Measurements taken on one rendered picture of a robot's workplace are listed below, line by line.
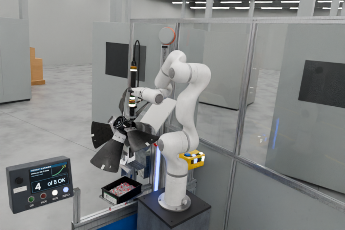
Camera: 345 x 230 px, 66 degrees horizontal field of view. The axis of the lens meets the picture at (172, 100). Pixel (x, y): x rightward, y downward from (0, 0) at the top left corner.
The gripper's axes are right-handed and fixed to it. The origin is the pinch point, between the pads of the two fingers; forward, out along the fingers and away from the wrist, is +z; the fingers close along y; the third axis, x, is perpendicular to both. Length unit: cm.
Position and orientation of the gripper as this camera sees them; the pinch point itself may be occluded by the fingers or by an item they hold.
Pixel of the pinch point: (133, 89)
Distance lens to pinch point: 192.7
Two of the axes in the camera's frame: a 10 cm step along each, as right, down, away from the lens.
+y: 7.8, -0.8, 6.3
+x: 0.8, -9.7, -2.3
